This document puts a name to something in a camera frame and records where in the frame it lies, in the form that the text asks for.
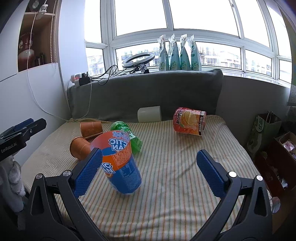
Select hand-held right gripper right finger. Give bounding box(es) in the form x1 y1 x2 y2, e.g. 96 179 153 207
196 149 273 241

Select wooden wall shelf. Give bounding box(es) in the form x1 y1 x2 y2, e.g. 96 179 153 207
17 0 58 72

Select green paper bag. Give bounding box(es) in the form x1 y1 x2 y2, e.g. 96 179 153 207
246 111 282 160

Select striped beige blanket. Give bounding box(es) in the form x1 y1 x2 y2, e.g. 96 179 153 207
21 115 273 241

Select black cable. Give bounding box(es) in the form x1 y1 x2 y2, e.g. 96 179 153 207
90 65 142 85

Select white power strip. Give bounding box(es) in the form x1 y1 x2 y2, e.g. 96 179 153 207
70 73 87 88

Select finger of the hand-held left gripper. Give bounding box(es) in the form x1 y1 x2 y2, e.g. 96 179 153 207
0 118 35 139
5 118 47 142

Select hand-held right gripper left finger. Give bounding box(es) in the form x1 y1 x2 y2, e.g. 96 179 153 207
24 148 109 241

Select green plastic cup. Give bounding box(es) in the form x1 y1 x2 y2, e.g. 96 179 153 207
109 121 143 156

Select grey plush toy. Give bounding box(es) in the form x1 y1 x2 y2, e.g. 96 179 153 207
0 155 26 198

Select grey cushion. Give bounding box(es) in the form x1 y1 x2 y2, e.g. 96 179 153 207
67 69 224 122

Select white cable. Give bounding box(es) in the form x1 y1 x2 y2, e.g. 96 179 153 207
26 4 75 122

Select brown cardboard box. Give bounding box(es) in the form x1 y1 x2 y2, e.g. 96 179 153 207
254 131 296 198

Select brown paper cup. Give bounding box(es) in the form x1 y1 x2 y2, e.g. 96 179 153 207
70 136 92 160
80 121 103 140

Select white window frame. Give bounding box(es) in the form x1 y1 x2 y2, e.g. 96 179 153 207
84 0 293 84

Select ring light with black mount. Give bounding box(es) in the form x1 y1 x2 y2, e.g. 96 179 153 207
122 52 155 75

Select teal refill pouch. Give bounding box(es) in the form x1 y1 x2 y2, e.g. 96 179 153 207
158 35 171 71
187 35 201 72
168 34 181 71
179 34 191 71

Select white translucent cup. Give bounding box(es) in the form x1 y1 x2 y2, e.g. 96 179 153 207
137 106 162 123

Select red orange-print cup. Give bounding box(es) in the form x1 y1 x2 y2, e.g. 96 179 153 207
173 107 206 137

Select blue and orange cup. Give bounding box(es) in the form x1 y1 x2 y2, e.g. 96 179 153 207
90 130 142 195

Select pink packet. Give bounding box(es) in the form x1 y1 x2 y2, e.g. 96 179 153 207
283 140 296 158

